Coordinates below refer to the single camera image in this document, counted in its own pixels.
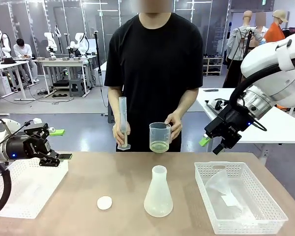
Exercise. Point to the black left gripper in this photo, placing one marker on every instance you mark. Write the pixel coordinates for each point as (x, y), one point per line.
(27, 147)

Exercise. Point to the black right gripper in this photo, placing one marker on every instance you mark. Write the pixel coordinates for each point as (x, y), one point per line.
(229, 125)

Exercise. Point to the clear plastic funnel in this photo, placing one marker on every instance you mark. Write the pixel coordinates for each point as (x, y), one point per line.
(218, 183)

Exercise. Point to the clear plastic measuring beaker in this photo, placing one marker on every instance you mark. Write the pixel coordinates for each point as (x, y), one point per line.
(159, 137)

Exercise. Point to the white perforated basket with label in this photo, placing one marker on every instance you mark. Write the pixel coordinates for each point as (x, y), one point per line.
(260, 196)

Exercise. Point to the translucent plastic conical flask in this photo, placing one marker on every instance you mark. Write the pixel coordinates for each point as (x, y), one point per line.
(158, 196)

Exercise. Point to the clear plastic graduated cylinder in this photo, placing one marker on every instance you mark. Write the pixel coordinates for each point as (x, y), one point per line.
(123, 118)

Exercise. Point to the round white flask cap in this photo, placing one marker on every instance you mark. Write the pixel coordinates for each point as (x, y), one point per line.
(104, 203)

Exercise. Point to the person's right forearm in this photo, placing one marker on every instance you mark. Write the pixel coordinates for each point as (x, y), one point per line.
(115, 105)

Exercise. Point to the person's left forearm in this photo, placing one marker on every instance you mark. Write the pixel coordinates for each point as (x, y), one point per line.
(186, 100)

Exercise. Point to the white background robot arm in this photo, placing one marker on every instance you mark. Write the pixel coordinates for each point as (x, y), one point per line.
(50, 44)
(79, 44)
(3, 43)

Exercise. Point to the person's left hand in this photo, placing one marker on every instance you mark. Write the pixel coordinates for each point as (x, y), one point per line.
(175, 126)

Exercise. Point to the person's right hand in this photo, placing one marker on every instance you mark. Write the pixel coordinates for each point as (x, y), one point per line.
(119, 132)

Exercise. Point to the black and white device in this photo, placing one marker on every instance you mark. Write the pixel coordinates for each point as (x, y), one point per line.
(216, 104)

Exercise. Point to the white perforated plastic basket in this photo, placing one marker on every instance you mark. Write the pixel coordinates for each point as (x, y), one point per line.
(29, 186)

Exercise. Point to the black phone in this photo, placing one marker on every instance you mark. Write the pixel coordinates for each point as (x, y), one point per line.
(210, 90)

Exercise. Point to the white paper label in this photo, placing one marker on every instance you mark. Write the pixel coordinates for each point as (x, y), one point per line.
(229, 200)

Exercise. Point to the white side table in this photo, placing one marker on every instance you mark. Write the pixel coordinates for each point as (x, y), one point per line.
(273, 132)

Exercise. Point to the grey plastic step stool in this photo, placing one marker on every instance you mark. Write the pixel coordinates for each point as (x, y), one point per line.
(76, 87)

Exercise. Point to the wooden shoe shelf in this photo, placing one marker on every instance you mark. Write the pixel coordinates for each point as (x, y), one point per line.
(212, 66)

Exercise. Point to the white desk with robots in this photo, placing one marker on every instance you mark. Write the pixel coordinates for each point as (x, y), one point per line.
(64, 62)

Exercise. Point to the white desk with seated person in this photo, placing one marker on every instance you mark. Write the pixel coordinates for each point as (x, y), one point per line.
(7, 64)

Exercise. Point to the seated person in white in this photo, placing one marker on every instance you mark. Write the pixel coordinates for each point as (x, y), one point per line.
(23, 52)

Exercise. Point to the black tripod pole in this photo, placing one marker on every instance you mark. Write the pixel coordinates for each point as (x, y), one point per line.
(97, 56)

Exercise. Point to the person in black t-shirt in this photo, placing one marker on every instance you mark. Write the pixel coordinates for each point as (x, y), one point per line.
(152, 61)

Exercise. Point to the mannequin in grey shirt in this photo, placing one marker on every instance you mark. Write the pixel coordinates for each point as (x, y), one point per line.
(241, 41)

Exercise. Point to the mannequin in orange with cap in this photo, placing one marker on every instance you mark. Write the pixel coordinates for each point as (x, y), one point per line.
(275, 30)

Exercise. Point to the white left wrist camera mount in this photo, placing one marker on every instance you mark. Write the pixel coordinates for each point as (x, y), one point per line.
(37, 121)

